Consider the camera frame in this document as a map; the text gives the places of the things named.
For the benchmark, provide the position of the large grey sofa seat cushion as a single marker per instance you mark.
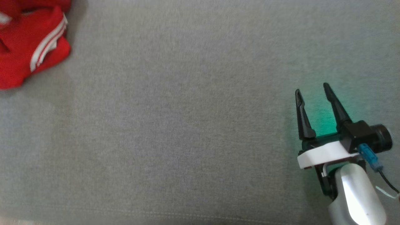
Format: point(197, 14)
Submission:
point(175, 125)

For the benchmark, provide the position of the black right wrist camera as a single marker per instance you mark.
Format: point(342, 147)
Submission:
point(362, 134)

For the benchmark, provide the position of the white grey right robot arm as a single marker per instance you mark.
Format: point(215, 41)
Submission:
point(359, 193)

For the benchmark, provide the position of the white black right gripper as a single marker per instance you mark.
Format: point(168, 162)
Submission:
point(325, 154)

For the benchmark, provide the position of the red mesh basketball jersey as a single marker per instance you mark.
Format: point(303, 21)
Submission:
point(18, 53)

